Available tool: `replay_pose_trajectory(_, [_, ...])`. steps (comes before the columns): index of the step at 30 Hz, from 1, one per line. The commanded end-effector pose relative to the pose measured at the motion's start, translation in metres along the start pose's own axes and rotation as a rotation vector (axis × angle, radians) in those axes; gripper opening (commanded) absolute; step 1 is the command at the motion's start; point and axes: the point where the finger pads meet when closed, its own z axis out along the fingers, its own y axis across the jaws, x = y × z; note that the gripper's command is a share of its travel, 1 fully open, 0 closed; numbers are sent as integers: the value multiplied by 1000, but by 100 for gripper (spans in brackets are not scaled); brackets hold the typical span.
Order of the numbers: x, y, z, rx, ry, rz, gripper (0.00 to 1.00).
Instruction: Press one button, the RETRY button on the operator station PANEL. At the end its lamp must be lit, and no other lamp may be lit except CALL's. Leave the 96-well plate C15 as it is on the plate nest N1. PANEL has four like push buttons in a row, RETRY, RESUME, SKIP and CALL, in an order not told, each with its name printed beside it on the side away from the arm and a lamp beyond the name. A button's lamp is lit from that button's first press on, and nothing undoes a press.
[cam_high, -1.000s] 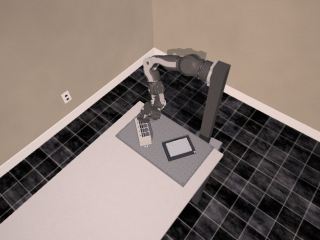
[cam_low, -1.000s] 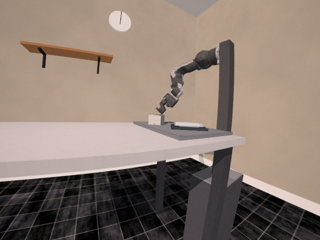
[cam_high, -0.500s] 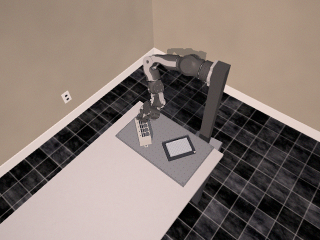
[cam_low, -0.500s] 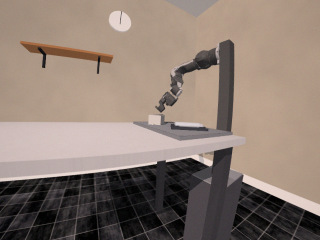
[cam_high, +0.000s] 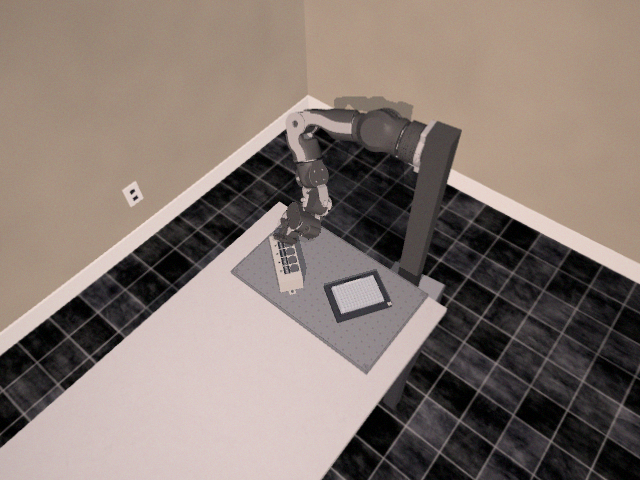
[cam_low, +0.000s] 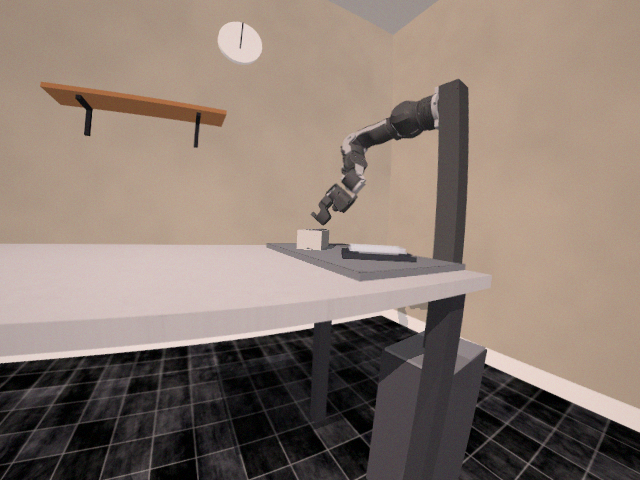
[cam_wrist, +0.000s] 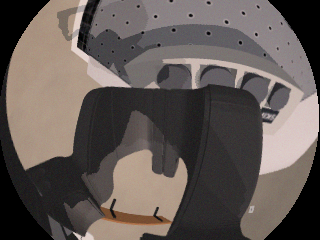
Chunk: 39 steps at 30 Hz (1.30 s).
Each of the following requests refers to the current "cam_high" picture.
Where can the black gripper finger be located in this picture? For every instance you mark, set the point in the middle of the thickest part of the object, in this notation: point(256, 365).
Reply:
point(284, 223)
point(289, 236)

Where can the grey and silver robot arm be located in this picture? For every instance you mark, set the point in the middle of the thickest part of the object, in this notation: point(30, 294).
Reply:
point(377, 130)

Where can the dark grey rectangular frame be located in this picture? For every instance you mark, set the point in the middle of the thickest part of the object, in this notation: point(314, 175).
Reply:
point(359, 312)

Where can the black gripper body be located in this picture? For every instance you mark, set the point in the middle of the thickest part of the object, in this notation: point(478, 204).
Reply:
point(310, 225)

